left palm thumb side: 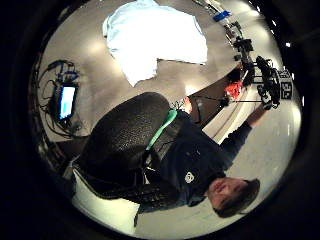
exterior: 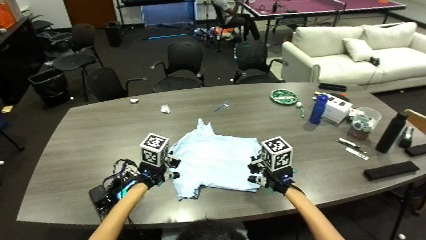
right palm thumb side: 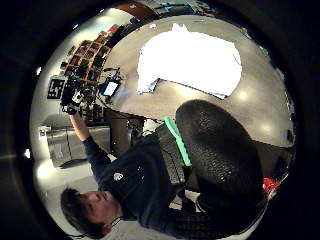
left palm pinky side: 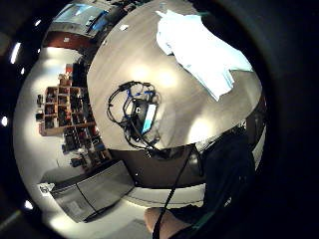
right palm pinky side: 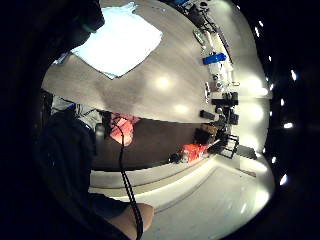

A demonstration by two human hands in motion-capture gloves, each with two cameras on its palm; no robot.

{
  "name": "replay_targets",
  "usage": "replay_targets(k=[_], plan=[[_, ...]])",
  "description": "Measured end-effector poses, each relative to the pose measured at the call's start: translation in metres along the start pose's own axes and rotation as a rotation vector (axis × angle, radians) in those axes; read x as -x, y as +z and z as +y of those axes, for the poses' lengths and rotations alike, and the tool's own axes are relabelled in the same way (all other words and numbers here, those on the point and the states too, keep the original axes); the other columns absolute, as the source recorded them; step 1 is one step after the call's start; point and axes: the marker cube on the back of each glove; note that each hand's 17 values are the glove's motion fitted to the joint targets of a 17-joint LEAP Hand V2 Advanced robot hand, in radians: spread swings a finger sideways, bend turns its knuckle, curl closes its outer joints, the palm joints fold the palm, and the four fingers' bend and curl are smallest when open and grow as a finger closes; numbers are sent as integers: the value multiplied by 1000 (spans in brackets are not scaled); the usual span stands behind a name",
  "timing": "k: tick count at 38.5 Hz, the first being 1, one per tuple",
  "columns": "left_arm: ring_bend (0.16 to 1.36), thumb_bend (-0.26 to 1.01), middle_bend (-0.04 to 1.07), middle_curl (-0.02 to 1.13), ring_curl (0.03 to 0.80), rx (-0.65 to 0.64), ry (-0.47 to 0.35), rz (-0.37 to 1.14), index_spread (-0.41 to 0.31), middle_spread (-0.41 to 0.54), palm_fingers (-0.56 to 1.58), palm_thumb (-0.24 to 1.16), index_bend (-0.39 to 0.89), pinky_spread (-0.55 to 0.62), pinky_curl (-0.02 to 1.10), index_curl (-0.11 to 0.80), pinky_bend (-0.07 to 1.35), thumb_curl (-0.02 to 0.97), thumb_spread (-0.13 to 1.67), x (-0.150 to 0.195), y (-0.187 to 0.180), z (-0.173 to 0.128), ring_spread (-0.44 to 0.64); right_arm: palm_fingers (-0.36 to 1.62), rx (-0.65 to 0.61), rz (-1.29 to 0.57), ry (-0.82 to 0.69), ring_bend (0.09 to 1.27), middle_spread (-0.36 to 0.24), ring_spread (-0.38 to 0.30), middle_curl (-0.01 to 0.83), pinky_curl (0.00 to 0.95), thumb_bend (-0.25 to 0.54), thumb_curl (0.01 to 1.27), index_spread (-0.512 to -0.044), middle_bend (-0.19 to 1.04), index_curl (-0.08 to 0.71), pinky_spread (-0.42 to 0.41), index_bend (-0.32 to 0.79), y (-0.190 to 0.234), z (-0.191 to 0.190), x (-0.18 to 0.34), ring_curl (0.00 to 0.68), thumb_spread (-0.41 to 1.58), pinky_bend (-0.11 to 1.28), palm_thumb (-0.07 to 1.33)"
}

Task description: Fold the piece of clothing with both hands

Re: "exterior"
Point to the blue water bottle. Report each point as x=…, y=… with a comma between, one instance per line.
x=318, y=110

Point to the person's left hand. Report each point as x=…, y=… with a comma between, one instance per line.
x=153, y=175

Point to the orange box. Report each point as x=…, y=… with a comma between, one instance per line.
x=6, y=16

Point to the person's right hand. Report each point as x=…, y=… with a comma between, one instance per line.
x=279, y=181

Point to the wooden chair back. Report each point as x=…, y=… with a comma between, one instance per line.
x=418, y=120

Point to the brown wooden door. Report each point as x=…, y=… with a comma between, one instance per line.
x=89, y=12

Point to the black cabinet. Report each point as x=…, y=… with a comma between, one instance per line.
x=17, y=60

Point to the black water bottle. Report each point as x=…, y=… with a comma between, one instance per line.
x=390, y=135

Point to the white sofa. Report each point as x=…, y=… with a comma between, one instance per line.
x=346, y=68

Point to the black trash bin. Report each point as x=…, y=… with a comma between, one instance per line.
x=50, y=87

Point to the small white cushion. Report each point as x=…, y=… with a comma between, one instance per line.
x=358, y=49

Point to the black remote control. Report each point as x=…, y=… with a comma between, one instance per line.
x=331, y=87

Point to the purple table tennis table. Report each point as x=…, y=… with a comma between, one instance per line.
x=310, y=6

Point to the long black flat case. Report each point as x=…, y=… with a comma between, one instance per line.
x=391, y=170

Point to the black rack with blue screen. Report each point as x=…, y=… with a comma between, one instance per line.
x=167, y=12

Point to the green round plate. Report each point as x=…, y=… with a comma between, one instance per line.
x=283, y=96

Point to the blue light strip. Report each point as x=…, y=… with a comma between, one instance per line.
x=166, y=36

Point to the black grey stapler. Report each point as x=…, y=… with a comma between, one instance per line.
x=406, y=137

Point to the crumpled white paper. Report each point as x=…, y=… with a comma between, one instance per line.
x=165, y=109
x=133, y=100

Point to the small white ball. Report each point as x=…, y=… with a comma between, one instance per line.
x=298, y=104

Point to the clear plastic container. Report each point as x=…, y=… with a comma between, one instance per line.
x=364, y=124

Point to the black white marker pen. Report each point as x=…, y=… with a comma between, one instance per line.
x=347, y=143

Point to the white marker cube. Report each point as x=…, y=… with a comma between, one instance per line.
x=153, y=149
x=277, y=154

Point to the large white cushion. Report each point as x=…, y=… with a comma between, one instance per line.
x=390, y=35

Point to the black office chair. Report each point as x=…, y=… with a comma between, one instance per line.
x=53, y=36
x=183, y=60
x=103, y=83
x=81, y=50
x=253, y=58

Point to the black game controller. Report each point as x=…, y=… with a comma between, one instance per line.
x=374, y=61

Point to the green pen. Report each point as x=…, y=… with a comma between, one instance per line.
x=300, y=112

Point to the pile of bags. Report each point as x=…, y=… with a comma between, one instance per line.
x=214, y=33

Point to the tall black bin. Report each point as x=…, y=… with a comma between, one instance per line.
x=113, y=33

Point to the light blue garment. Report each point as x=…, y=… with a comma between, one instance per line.
x=213, y=156

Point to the white cardboard box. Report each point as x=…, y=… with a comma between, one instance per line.
x=338, y=109

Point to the small black flat case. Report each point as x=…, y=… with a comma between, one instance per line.
x=416, y=150

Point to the small blue grey tool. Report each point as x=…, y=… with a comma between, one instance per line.
x=221, y=106

